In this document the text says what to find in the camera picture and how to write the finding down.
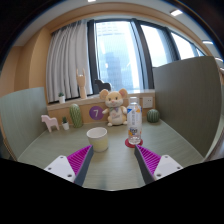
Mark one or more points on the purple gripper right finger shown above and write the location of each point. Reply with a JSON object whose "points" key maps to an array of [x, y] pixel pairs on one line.
{"points": [[153, 166]]}

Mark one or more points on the white wall socket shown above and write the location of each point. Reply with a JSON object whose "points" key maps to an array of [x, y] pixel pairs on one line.
{"points": [[147, 102]]}

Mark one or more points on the hamster plush toy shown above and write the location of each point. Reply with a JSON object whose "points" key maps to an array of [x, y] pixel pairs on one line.
{"points": [[115, 109]]}

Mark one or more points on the pink wooden horse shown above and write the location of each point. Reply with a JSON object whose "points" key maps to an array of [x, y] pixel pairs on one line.
{"points": [[50, 122]]}

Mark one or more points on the red round coaster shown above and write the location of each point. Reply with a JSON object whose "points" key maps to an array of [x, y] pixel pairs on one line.
{"points": [[128, 144]]}

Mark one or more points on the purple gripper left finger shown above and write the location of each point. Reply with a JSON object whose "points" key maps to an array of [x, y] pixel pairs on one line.
{"points": [[74, 167]]}

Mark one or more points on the small potted plant on table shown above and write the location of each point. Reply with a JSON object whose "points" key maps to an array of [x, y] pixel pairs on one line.
{"points": [[65, 123]]}

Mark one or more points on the tall green cactus figure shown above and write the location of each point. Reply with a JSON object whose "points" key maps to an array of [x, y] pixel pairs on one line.
{"points": [[75, 114]]}

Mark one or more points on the white grey curtain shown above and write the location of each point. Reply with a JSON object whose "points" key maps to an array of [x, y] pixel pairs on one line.
{"points": [[68, 56]]}

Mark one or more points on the purple number seven disc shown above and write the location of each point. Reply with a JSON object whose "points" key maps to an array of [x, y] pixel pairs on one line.
{"points": [[96, 113]]}

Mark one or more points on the right green partition panel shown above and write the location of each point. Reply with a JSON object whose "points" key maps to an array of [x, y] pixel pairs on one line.
{"points": [[188, 97]]}

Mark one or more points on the black horse figure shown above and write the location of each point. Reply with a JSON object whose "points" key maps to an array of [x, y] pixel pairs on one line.
{"points": [[102, 85]]}

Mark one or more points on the left green partition panel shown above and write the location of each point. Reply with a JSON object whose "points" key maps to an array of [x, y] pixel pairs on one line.
{"points": [[20, 114]]}

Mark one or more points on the clear plastic water bottle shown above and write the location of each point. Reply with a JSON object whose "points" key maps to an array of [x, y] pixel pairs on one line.
{"points": [[134, 121]]}

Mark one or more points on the wooden hand sculpture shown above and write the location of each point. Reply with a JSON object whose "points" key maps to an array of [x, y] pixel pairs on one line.
{"points": [[81, 81]]}

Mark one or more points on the small potted plant on sill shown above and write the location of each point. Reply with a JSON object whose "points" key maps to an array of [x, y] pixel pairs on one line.
{"points": [[61, 98]]}

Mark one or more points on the pale yellow paper cup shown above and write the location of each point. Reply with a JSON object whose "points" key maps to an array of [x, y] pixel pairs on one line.
{"points": [[98, 138]]}

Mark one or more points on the green partition panel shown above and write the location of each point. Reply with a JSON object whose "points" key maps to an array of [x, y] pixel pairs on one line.
{"points": [[188, 97], [20, 114]]}

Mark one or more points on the round green cactus figure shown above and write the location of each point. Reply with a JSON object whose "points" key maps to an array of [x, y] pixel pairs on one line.
{"points": [[153, 116]]}

